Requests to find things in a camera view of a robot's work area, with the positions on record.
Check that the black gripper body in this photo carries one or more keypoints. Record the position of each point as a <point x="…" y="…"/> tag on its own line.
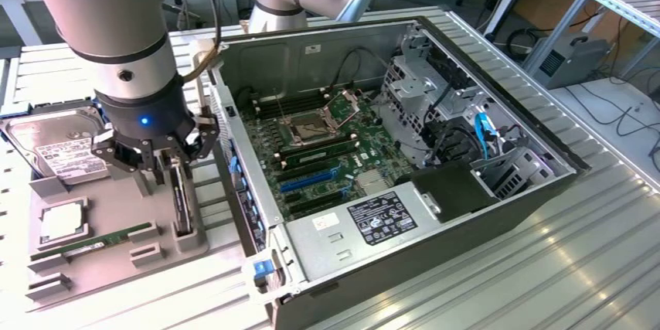
<point x="144" y="113"/>

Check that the green graphics card black fan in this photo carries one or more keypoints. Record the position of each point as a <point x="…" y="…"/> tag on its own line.
<point x="182" y="198"/>

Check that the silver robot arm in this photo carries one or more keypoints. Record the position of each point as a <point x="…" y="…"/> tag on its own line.
<point x="114" y="17"/>

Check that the silver hard disk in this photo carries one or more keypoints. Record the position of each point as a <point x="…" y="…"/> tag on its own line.
<point x="56" y="148"/>

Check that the grey case corner fixture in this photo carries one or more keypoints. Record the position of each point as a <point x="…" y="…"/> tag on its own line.
<point x="202" y="48"/>
<point x="263" y="295"/>

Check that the silver CPU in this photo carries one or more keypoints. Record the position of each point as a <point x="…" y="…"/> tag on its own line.
<point x="63" y="221"/>

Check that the CPU socket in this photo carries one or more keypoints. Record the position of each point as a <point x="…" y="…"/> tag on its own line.
<point x="310" y="131"/>

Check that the grey parts rack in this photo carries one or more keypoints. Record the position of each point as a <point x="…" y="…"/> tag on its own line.
<point x="114" y="237"/>

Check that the installed green RAM stick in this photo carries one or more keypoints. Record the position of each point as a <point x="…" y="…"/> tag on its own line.
<point x="319" y="153"/>

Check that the blue disk caddy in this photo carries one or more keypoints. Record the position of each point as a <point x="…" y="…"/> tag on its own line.
<point x="15" y="111"/>

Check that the blue expansion slot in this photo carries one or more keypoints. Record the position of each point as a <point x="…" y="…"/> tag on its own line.
<point x="310" y="182"/>

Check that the black office chair base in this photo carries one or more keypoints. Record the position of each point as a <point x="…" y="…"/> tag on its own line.
<point x="183" y="17"/>

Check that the metal socket cover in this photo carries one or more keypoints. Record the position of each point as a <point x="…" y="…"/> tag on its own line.
<point x="343" y="107"/>

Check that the green motherboard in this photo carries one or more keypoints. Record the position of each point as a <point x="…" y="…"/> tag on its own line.
<point x="376" y="140"/>

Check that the silver chipset heatsink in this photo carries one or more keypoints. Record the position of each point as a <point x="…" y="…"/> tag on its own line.
<point x="372" y="183"/>

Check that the blue case latch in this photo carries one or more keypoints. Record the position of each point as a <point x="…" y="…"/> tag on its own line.
<point x="262" y="269"/>

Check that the grey power supply unit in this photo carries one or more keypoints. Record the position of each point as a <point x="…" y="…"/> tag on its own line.
<point x="319" y="252"/>

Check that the perforated metal drive cage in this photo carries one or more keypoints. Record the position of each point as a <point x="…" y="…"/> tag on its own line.
<point x="407" y="121"/>

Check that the black plastic shroud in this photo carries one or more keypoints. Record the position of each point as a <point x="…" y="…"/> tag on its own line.
<point x="454" y="191"/>

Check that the black open PC case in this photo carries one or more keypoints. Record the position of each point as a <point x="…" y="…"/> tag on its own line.
<point x="464" y="237"/>

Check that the metal disk bay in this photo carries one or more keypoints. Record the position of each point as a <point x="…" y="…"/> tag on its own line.
<point x="515" y="175"/>

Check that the grey floor unit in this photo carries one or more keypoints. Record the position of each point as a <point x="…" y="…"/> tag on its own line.
<point x="572" y="59"/>

